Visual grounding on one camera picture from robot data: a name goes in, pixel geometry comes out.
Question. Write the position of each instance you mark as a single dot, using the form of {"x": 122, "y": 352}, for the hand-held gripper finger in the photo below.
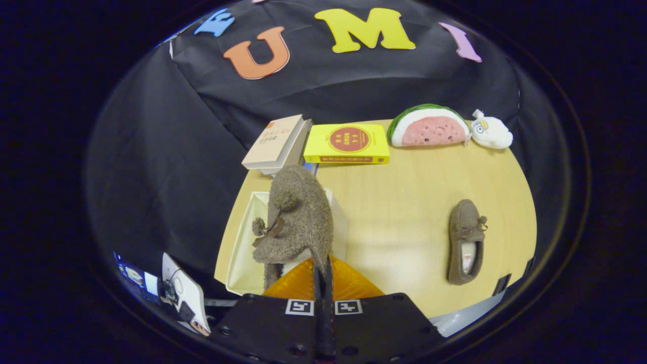
{"x": 329, "y": 328}
{"x": 319, "y": 328}

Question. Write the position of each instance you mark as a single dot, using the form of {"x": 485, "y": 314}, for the beige fabric storage box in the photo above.
{"x": 242, "y": 253}

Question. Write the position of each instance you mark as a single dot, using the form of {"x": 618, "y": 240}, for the brown fuzzy shoe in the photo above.
{"x": 303, "y": 212}
{"x": 462, "y": 217}

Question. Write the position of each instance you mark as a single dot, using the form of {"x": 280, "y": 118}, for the blue book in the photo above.
{"x": 312, "y": 168}

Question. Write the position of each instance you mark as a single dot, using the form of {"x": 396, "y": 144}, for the grey paperback book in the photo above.
{"x": 298, "y": 151}

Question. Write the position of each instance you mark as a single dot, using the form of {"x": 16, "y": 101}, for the yellow book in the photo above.
{"x": 318, "y": 141}

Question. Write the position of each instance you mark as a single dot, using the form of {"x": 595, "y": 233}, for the blue printed object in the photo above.
{"x": 136, "y": 275}

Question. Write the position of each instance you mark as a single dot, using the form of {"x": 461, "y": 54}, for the beige paperback book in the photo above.
{"x": 273, "y": 141}

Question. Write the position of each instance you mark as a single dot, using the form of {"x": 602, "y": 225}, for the watermelon slice plush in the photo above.
{"x": 429, "y": 129}

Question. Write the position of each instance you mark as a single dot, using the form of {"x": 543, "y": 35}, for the black backdrop cloth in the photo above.
{"x": 151, "y": 151}

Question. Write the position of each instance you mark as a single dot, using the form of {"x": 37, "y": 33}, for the white plush toy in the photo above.
{"x": 493, "y": 134}

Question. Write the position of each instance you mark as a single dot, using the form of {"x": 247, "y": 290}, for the black table edge bracket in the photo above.
{"x": 502, "y": 284}
{"x": 529, "y": 265}

